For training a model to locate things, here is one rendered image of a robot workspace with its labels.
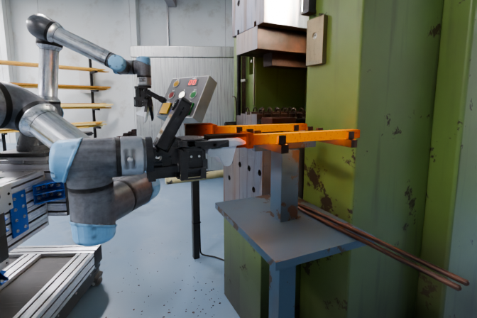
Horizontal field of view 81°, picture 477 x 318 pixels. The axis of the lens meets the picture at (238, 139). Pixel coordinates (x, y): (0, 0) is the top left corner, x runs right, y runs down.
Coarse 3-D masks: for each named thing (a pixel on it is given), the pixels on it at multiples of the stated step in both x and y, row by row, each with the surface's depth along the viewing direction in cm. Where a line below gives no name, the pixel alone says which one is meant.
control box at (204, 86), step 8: (176, 80) 178; (184, 80) 174; (192, 80) 169; (200, 80) 165; (208, 80) 162; (168, 88) 180; (176, 88) 175; (184, 88) 170; (192, 88) 166; (200, 88) 161; (208, 88) 162; (168, 96) 176; (176, 96) 172; (184, 96) 167; (200, 96) 159; (208, 96) 163; (200, 104) 158; (208, 104) 163; (168, 112) 169; (192, 112) 156; (200, 112) 159; (184, 120) 164; (192, 120) 158; (200, 120) 159
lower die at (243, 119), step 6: (246, 114) 130; (252, 114) 125; (258, 114) 122; (264, 114) 123; (270, 114) 125; (276, 114) 126; (282, 114) 128; (294, 114) 131; (300, 114) 133; (240, 120) 136; (246, 120) 130; (252, 120) 125
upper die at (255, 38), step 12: (240, 36) 131; (252, 36) 121; (264, 36) 119; (276, 36) 122; (288, 36) 124; (300, 36) 127; (240, 48) 132; (252, 48) 122; (264, 48) 120; (276, 48) 122; (288, 48) 125; (300, 48) 128
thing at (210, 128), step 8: (192, 128) 82; (200, 128) 83; (208, 128) 84; (216, 128) 83; (224, 128) 85; (232, 128) 86; (248, 128) 88; (256, 128) 89; (264, 128) 90; (272, 128) 91; (280, 128) 93; (288, 128) 94; (304, 128) 96
